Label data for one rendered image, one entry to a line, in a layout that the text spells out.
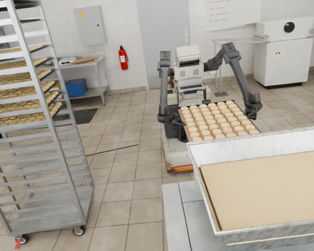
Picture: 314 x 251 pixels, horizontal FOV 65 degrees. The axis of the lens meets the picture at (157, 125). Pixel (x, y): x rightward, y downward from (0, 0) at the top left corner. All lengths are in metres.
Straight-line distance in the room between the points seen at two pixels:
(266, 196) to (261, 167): 0.10
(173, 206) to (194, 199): 0.06
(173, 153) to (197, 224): 1.98
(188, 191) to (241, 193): 0.18
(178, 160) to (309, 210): 2.10
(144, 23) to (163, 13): 0.44
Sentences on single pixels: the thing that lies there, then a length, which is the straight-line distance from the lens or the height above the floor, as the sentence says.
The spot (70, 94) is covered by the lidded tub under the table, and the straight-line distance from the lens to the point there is 5.36.
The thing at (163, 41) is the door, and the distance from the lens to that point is 5.51.
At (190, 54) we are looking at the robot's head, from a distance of 2.22.
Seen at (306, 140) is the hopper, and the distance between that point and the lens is 0.74.
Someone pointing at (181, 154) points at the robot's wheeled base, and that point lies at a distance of 2.56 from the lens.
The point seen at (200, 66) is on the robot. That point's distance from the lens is 2.30.
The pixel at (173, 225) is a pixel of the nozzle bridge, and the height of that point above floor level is 1.18.
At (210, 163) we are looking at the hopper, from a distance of 0.66.
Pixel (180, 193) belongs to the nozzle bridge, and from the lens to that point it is 0.70.
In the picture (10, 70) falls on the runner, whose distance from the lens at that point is 1.77.
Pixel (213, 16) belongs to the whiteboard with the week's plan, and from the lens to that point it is 5.55.
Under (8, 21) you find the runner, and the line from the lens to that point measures 1.72.
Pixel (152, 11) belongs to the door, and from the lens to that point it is 5.48.
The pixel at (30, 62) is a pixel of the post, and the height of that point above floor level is 1.45.
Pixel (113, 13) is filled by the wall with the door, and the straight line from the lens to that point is 5.52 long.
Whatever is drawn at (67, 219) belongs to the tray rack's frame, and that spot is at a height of 0.15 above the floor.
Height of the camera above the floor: 1.64
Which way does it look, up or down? 25 degrees down
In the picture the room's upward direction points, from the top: 8 degrees counter-clockwise
